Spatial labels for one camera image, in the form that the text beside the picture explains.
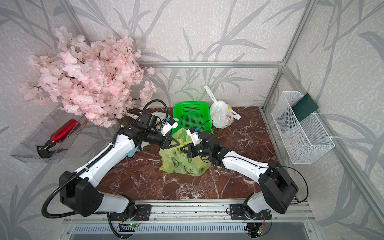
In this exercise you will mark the red spray bottle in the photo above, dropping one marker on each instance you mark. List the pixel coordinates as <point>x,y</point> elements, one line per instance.
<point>45,151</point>

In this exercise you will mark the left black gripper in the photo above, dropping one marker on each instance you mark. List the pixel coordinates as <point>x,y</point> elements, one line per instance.
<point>168,139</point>

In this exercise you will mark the aluminium front rail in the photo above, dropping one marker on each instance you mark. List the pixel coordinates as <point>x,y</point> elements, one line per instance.
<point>215,211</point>

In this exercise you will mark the white printed plastic bag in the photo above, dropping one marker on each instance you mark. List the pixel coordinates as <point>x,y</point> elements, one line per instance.
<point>222,114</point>

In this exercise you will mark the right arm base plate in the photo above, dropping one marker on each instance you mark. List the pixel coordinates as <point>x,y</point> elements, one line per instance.
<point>239,212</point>

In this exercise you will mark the pink cherry blossom tree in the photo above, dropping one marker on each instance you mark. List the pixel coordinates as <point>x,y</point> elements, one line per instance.
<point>93,80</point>

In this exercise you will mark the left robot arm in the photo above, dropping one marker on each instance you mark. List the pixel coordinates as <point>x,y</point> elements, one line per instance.
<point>77,192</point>

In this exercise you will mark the clear acrylic wall shelf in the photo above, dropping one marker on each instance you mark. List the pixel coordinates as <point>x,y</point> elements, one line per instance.
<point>26,151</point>

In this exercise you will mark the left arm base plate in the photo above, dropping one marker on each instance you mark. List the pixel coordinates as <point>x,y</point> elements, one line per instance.
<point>133,213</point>

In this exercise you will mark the white wire mesh basket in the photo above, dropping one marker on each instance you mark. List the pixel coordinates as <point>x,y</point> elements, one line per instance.
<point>305,141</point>

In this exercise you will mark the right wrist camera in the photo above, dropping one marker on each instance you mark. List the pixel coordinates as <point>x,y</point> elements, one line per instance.
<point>194,134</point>

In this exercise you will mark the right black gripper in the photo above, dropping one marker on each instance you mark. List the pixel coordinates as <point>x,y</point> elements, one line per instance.
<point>190,151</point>

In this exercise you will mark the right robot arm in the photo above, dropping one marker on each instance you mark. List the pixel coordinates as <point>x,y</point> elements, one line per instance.
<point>277,187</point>

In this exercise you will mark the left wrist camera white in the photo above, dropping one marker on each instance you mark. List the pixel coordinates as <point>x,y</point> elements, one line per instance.
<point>167,125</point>

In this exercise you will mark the light blue toy trowel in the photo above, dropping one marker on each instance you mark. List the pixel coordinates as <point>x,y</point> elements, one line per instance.
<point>131,153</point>

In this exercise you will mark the light green plastic bag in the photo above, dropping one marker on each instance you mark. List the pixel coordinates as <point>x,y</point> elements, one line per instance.
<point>175,161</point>

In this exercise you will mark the dark green card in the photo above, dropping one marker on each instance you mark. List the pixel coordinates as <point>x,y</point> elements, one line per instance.
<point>304,107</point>

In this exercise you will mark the green plastic basket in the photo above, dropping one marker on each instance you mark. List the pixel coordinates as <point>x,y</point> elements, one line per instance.
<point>192,114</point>

